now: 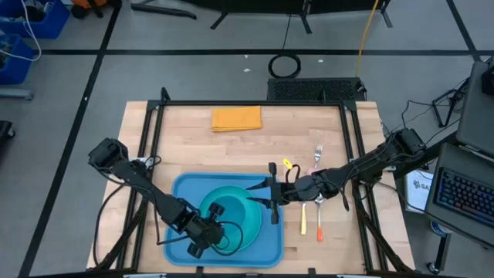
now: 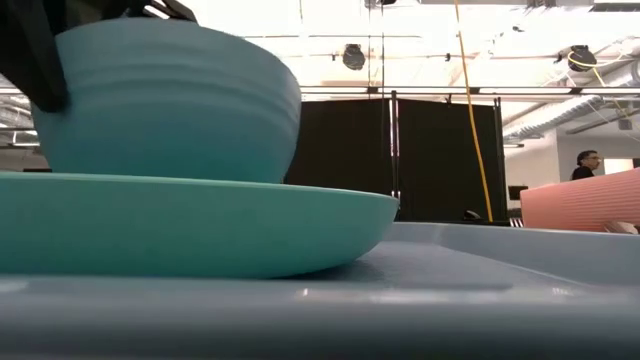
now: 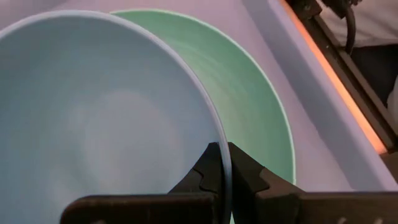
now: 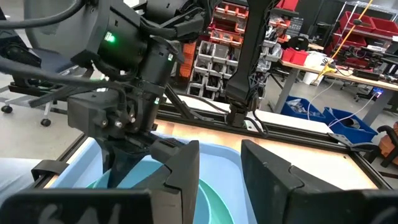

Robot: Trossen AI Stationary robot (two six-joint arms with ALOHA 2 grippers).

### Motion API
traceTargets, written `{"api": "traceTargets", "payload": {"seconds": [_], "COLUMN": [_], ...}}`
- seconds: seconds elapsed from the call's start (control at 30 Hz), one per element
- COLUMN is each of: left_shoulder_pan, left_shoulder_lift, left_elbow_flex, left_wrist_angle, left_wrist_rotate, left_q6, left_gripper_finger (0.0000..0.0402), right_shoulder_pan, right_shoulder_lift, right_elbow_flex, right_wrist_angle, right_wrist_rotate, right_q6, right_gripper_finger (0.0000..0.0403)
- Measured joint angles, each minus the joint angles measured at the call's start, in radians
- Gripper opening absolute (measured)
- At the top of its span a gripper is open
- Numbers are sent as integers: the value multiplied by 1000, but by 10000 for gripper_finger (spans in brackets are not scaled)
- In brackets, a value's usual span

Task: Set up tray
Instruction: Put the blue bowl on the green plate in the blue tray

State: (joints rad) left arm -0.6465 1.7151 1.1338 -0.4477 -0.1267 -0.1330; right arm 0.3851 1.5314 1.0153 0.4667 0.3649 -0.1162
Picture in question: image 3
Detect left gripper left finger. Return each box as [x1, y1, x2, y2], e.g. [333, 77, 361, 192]
[60, 142, 223, 224]

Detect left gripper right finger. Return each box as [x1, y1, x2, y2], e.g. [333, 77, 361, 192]
[228, 142, 398, 224]

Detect light blue bowl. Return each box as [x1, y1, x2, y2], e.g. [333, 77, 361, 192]
[0, 9, 233, 224]

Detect green plate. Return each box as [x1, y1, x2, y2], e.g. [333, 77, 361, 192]
[111, 8, 296, 224]

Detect black aluminium table frame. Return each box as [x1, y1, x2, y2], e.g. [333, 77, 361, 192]
[284, 0, 398, 184]

